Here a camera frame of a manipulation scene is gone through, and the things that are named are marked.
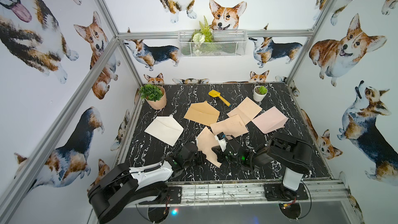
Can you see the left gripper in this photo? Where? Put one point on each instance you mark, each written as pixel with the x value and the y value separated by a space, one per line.
pixel 193 151

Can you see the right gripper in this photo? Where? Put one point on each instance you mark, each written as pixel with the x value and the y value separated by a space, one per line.
pixel 217 151

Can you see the cream letter paper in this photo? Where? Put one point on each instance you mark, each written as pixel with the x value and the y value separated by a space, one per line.
pixel 247 110
pixel 233 126
pixel 205 142

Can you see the white envelope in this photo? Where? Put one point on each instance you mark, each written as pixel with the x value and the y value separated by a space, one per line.
pixel 166 129

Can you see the brown kraft envelope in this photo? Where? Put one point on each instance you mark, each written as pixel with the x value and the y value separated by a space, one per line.
pixel 202 113

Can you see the pink envelope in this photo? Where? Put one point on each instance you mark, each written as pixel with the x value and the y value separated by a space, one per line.
pixel 270 120

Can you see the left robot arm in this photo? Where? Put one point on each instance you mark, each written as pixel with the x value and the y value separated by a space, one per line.
pixel 146 185

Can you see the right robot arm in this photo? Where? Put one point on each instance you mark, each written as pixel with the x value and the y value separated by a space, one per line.
pixel 293 153

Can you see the yellow toy shovel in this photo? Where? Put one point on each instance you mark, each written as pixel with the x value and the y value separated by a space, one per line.
pixel 216 94

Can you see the green plant in terracotta pot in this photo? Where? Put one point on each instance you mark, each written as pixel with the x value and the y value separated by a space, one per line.
pixel 154 95

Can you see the small plant in white pot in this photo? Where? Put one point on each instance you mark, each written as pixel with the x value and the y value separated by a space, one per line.
pixel 259 93

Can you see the fern and white flower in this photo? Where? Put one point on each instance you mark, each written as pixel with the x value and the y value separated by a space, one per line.
pixel 202 39

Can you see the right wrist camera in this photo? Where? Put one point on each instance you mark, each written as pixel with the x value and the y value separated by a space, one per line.
pixel 221 138

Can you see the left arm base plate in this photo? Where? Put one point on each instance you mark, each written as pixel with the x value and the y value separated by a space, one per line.
pixel 169 195

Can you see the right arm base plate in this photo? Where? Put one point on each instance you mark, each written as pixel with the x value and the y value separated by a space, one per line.
pixel 278 192

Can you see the aluminium front rail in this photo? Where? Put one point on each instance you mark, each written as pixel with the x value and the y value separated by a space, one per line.
pixel 251 192

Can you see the white wire basket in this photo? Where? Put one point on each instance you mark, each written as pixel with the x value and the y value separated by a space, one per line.
pixel 221 43

